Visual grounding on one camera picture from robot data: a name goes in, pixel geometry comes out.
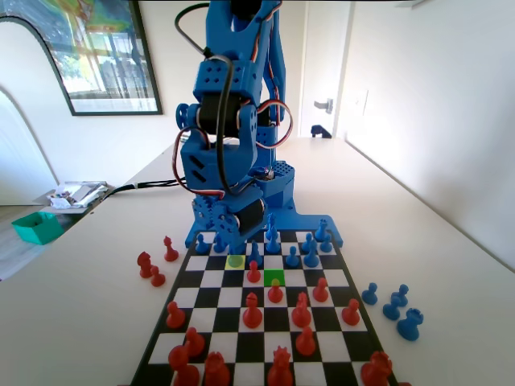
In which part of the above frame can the white light switch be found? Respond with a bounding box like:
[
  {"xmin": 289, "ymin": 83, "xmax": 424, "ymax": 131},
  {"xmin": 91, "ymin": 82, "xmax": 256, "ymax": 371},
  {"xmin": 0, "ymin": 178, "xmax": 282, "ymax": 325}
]
[{"xmin": 353, "ymin": 88, "xmax": 369, "ymax": 117}]

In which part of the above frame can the blue chess bishop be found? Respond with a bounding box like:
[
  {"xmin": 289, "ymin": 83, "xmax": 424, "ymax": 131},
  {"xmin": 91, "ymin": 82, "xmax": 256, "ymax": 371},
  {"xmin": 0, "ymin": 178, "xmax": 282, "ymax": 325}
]
[
  {"xmin": 265, "ymin": 226, "xmax": 282, "ymax": 253},
  {"xmin": 303, "ymin": 240, "xmax": 320, "ymax": 269},
  {"xmin": 247, "ymin": 240, "xmax": 263, "ymax": 269}
]

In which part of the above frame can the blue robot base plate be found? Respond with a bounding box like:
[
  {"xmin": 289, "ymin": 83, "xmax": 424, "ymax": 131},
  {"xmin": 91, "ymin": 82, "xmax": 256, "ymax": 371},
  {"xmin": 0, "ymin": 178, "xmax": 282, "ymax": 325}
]
[{"xmin": 183, "ymin": 200, "xmax": 345, "ymax": 248}]

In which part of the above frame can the blue table clamp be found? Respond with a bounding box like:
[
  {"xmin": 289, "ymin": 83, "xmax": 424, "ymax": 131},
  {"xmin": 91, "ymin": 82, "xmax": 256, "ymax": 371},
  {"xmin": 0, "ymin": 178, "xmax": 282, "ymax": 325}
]
[{"xmin": 310, "ymin": 124, "xmax": 335, "ymax": 140}]

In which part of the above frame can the stack of papers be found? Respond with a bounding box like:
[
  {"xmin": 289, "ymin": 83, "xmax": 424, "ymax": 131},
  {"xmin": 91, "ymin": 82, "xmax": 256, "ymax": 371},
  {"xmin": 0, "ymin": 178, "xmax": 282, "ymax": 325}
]
[{"xmin": 46, "ymin": 180, "xmax": 109, "ymax": 210}]

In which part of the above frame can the black white chess board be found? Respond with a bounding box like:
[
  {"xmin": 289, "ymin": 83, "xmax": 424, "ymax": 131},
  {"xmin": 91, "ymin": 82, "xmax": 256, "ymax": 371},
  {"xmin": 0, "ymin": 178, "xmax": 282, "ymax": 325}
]
[{"xmin": 129, "ymin": 229, "xmax": 400, "ymax": 386}]

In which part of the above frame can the red white servo wire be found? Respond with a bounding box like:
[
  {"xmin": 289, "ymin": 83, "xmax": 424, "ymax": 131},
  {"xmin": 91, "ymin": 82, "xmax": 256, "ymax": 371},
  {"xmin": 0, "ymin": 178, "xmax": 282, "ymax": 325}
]
[
  {"xmin": 172, "ymin": 128, "xmax": 226, "ymax": 200},
  {"xmin": 257, "ymin": 99, "xmax": 295, "ymax": 150},
  {"xmin": 251, "ymin": 0, "xmax": 285, "ymax": 101}
]

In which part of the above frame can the white arched panel black edge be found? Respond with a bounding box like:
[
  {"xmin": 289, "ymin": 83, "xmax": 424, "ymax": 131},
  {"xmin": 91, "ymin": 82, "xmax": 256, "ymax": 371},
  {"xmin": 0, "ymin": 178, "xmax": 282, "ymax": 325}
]
[{"xmin": 0, "ymin": 14, "xmax": 76, "ymax": 206}]

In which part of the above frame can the green plastic bin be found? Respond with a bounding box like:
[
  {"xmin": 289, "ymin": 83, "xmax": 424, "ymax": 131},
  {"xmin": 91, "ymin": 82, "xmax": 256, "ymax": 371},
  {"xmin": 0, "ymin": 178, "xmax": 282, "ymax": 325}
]
[{"xmin": 10, "ymin": 211, "xmax": 64, "ymax": 245}]

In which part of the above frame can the red chess bishop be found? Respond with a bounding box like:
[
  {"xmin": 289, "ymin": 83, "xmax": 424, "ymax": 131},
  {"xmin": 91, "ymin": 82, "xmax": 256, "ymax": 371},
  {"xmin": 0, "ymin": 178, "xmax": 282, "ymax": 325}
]
[
  {"xmin": 163, "ymin": 236, "xmax": 179, "ymax": 262},
  {"xmin": 242, "ymin": 292, "xmax": 264, "ymax": 329}
]

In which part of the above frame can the white door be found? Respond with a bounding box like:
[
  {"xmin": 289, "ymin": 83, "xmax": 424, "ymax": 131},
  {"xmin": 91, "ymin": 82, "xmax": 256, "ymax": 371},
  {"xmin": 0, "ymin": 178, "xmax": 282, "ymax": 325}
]
[{"xmin": 297, "ymin": 0, "xmax": 355, "ymax": 140}]

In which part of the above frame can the red chess queen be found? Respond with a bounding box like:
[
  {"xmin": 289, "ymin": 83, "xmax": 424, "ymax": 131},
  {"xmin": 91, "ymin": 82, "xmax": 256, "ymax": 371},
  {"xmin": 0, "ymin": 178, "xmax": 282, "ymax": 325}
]
[{"xmin": 266, "ymin": 345, "xmax": 294, "ymax": 386}]

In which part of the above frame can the black framed picture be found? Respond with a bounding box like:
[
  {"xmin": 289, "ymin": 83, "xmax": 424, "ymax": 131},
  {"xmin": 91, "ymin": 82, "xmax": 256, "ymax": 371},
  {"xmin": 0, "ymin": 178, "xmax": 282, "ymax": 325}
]
[{"xmin": 38, "ymin": 0, "xmax": 164, "ymax": 117}]

